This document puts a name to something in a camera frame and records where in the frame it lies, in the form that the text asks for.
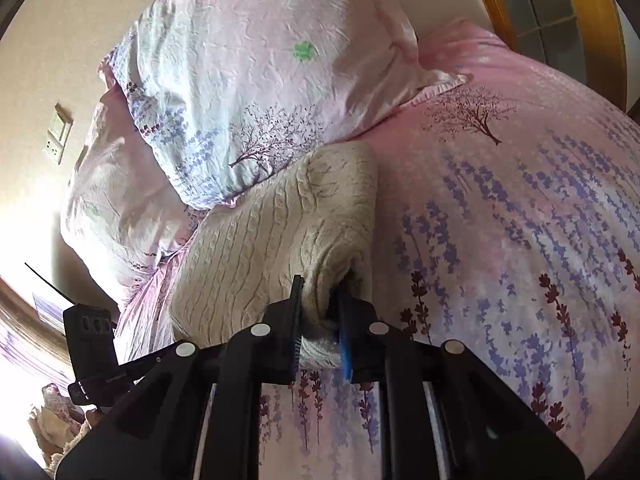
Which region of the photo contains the pink floral bed sheet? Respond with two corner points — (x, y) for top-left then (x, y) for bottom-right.
(112, 16), (640, 480)

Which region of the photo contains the wooden headboard frame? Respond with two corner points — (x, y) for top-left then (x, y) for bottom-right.
(483, 0), (639, 119)

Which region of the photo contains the cream cable-knit sweater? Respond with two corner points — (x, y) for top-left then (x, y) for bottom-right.
(167, 142), (378, 368)

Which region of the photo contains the dark flat screen monitor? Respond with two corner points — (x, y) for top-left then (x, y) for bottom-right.
(25, 262), (76, 310)

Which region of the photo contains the white lavender print pillow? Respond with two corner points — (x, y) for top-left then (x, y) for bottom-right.
(102, 0), (465, 210)

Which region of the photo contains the person's left hand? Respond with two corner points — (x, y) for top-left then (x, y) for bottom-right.
(28, 382), (105, 479)

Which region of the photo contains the white wall socket plate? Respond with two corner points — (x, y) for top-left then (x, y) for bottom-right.
(43, 104), (73, 165)

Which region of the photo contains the pale pink floral pillow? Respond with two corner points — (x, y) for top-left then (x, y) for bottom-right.
(61, 84), (206, 308)

